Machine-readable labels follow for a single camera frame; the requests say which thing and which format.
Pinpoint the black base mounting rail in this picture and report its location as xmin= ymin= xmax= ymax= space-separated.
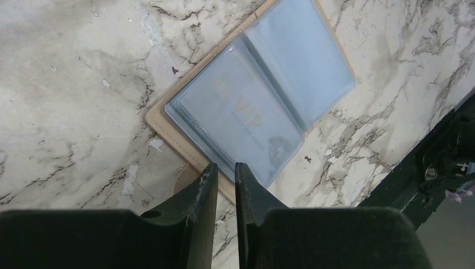
xmin=359 ymin=90 xmax=474 ymax=228

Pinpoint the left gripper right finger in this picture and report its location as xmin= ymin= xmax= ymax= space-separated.
xmin=235 ymin=163 xmax=431 ymax=268

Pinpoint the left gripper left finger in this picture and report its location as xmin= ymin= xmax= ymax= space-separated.
xmin=1 ymin=164 xmax=218 ymax=268

